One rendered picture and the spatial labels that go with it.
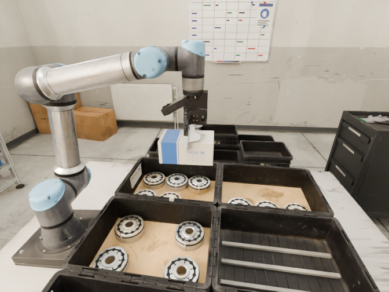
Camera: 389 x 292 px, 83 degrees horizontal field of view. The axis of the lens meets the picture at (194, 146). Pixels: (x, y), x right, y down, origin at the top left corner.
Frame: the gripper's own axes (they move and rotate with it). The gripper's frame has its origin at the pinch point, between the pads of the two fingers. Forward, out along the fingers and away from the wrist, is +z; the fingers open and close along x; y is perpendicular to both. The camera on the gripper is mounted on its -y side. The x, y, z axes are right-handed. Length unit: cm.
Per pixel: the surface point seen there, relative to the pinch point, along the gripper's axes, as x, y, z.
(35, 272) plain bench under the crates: -29, -53, 41
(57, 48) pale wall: 284, -239, -16
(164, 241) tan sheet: -22.7, -5.8, 27.8
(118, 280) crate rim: -43.2, -12.5, 17.9
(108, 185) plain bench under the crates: 23, -49, 41
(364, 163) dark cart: 72, 122, 46
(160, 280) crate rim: -42.3, -2.0, 17.8
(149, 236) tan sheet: -21.1, -11.4, 27.8
